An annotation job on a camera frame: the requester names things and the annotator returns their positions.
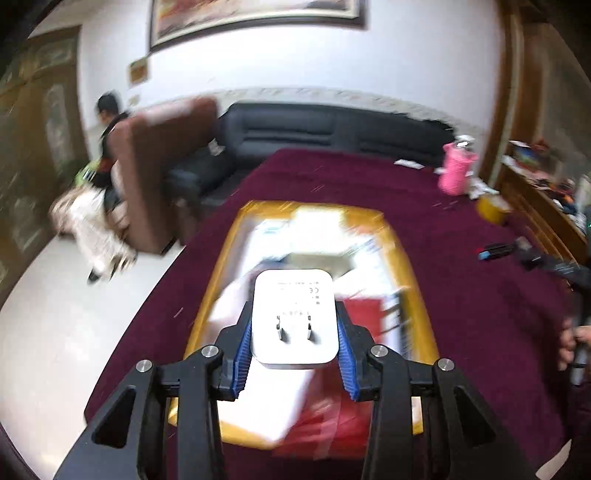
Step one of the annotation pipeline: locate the person in black clothes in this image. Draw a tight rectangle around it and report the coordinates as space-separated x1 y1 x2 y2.
49 91 139 284

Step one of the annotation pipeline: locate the red plastic bag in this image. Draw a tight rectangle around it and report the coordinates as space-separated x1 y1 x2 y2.
276 301 413 470

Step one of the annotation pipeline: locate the white power adapter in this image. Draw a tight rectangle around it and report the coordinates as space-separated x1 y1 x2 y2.
252 269 339 369

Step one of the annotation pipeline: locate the yellow packing tape roll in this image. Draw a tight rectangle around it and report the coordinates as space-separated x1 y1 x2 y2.
476 194 512 226

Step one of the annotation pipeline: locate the black leather headboard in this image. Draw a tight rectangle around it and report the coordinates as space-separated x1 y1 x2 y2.
163 102 455 210

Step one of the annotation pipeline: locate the wooden brick pattern cabinet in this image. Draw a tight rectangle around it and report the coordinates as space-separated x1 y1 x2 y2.
495 163 587 263

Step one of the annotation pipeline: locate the small wall plaque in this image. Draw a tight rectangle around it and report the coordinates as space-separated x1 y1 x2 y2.
128 57 149 86

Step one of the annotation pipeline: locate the pink knitted sleeve bottle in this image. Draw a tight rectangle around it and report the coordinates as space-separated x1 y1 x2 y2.
438 135 478 196

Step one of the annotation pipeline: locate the framed wall painting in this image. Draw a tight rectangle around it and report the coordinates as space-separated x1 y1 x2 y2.
148 0 368 52

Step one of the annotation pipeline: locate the yellow cardboard box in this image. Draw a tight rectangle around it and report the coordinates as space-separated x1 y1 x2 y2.
186 201 439 456

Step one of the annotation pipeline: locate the person right hand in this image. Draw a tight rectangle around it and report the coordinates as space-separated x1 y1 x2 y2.
558 318 591 371

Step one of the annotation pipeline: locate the maroon bed cover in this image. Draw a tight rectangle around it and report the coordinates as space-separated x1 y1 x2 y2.
84 150 571 468

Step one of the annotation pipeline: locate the brown upholstered chair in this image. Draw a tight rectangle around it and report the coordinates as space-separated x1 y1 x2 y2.
107 96 218 255

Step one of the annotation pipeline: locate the white stuffed toy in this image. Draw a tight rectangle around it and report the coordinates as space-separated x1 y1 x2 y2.
467 177 499 201

